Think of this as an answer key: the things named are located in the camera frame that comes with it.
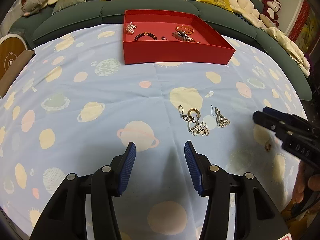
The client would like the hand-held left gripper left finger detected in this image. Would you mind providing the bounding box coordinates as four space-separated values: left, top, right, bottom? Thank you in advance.
30 142 137 240

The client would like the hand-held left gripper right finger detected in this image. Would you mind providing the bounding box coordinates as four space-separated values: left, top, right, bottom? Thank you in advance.
184 141 288 240

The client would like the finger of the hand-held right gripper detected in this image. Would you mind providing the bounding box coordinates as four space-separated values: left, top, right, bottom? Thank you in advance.
262 107 313 132
253 110 284 137

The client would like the silver flower drop earring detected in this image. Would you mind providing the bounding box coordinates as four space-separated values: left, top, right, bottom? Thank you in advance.
178 104 210 137
211 106 231 129

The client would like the gold hoop earring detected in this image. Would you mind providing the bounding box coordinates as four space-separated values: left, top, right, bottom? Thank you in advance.
186 109 202 121

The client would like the red cardboard box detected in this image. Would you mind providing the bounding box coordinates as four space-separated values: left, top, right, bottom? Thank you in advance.
122 9 236 66

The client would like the silver wristwatch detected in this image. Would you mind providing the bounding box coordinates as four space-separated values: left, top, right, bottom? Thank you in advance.
172 31 193 42

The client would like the gold chain bracelet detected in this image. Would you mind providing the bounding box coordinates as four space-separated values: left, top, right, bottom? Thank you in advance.
176 25 195 34

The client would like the black bead bracelet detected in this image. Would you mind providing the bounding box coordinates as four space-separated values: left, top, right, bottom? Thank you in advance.
134 32 158 41

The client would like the person's right hand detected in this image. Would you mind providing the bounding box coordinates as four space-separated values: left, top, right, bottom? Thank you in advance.
292 159 320 205

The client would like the cream quilted cloth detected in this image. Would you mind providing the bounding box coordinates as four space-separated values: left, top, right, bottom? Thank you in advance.
260 14 311 77

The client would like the red-brown monkey plush toy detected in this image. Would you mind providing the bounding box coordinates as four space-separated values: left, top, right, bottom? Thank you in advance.
261 0 282 28

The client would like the white flower-shaped cushion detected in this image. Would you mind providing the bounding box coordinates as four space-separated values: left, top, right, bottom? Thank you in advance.
229 0 262 27

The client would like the brown cardboard sheet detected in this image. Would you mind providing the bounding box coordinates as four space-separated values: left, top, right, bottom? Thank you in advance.
0 50 35 98

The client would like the green sofa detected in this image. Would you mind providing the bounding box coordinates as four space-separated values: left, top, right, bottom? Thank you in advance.
11 0 313 100

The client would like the grey pig plush toy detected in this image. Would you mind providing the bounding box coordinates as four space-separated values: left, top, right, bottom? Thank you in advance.
21 0 52 17

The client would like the red wall hanging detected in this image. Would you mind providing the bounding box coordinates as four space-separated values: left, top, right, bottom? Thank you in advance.
291 0 311 43

